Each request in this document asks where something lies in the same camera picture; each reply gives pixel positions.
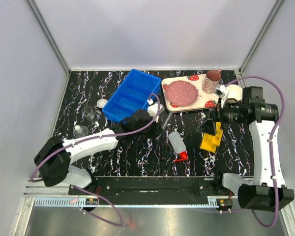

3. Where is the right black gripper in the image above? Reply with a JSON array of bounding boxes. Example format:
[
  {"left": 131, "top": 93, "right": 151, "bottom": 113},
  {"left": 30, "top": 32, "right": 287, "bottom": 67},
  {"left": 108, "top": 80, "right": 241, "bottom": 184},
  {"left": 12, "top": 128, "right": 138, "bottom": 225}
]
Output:
[{"left": 196, "top": 97, "right": 247, "bottom": 136}]

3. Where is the yellow test tube rack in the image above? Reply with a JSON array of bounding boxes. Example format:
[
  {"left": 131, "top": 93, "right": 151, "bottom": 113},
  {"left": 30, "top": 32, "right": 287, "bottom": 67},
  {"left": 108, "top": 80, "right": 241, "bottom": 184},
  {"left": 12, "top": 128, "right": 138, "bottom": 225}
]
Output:
[{"left": 200, "top": 122, "right": 223, "bottom": 153}]

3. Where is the glass test tube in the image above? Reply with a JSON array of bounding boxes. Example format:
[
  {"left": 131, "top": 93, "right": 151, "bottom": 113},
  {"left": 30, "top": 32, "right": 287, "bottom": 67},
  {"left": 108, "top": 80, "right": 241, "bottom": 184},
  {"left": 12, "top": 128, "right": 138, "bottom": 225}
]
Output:
[{"left": 161, "top": 112, "right": 173, "bottom": 130}]

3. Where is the white wash bottle red cap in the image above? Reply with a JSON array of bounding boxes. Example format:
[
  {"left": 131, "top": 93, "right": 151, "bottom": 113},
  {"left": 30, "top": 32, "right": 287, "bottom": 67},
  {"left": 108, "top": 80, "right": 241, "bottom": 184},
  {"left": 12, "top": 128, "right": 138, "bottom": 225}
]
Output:
[{"left": 168, "top": 131, "right": 188, "bottom": 163}]

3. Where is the small glass beaker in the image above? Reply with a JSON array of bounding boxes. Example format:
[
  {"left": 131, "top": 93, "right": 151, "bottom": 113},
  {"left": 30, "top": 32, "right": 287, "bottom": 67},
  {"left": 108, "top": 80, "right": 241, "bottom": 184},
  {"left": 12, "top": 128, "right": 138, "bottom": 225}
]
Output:
[{"left": 82, "top": 106, "right": 95, "bottom": 121}]

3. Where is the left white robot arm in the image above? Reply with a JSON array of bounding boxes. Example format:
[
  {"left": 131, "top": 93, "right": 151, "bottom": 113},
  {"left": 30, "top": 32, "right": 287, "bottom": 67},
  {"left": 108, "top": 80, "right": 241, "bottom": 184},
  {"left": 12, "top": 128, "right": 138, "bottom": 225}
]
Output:
[{"left": 34, "top": 107, "right": 161, "bottom": 195}]

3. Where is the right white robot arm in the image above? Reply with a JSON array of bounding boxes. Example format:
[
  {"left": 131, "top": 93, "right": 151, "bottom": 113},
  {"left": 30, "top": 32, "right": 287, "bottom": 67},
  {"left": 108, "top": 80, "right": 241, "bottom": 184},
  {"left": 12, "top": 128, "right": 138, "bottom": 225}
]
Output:
[{"left": 200, "top": 85, "right": 295, "bottom": 212}]

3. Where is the pink polka dot plate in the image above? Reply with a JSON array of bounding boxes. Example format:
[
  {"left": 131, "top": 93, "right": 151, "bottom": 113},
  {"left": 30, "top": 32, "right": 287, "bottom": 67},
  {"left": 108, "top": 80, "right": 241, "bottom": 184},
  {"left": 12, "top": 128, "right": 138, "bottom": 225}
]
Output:
[{"left": 165, "top": 80, "right": 199, "bottom": 107}]

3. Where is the blue compartment bin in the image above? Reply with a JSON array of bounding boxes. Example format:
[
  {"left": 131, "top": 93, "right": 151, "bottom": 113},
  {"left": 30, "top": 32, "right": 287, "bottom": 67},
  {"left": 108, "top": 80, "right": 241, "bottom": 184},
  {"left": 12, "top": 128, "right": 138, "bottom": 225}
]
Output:
[{"left": 102, "top": 69, "right": 161, "bottom": 122}]

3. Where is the strawberry print tray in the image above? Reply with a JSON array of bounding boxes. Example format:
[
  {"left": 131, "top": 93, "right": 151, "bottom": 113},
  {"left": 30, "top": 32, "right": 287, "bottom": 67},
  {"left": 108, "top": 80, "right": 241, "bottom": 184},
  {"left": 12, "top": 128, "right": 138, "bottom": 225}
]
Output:
[{"left": 161, "top": 74, "right": 218, "bottom": 113}]

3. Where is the white ceramic bowl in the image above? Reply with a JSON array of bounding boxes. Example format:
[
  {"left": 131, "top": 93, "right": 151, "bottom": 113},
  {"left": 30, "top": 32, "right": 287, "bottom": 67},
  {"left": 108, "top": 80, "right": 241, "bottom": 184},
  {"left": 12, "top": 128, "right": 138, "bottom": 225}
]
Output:
[{"left": 226, "top": 84, "right": 243, "bottom": 101}]

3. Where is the pink ghost print mug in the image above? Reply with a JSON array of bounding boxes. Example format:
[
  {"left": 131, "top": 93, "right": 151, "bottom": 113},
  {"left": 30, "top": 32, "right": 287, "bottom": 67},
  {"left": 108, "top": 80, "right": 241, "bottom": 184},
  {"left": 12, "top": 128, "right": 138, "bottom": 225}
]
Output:
[{"left": 202, "top": 69, "right": 222, "bottom": 93}]

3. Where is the small white dish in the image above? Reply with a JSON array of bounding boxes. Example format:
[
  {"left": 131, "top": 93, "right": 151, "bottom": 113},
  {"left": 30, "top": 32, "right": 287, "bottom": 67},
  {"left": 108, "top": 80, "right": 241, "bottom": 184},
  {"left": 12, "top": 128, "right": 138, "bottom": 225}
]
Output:
[{"left": 96, "top": 98, "right": 108, "bottom": 109}]

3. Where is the glass flask with stopper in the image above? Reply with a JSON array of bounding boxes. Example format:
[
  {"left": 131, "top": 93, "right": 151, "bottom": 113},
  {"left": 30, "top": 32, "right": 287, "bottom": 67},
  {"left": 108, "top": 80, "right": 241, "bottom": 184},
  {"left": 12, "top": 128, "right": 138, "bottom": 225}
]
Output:
[{"left": 73, "top": 125, "right": 89, "bottom": 139}]

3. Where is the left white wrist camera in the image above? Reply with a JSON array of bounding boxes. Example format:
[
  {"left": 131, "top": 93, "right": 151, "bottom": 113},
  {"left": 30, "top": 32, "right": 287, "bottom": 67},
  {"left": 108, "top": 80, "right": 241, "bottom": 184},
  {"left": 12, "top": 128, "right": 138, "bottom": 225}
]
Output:
[{"left": 147, "top": 99, "right": 159, "bottom": 117}]

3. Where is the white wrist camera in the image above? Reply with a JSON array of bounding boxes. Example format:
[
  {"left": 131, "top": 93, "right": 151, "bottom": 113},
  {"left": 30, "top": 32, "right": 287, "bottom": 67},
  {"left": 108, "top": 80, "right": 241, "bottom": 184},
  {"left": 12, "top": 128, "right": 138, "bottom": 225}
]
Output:
[
  {"left": 147, "top": 99, "right": 159, "bottom": 117},
  {"left": 214, "top": 85, "right": 230, "bottom": 108}
]

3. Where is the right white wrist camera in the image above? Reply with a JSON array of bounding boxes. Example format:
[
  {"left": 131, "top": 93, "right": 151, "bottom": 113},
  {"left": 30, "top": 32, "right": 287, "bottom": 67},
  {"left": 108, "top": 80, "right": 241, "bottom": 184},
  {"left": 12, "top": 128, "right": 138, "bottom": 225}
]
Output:
[{"left": 214, "top": 85, "right": 230, "bottom": 108}]

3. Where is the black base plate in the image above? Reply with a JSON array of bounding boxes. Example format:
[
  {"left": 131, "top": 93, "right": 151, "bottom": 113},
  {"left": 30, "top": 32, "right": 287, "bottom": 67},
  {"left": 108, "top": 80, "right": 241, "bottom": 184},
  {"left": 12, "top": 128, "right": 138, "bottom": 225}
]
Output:
[{"left": 85, "top": 177, "right": 237, "bottom": 207}]

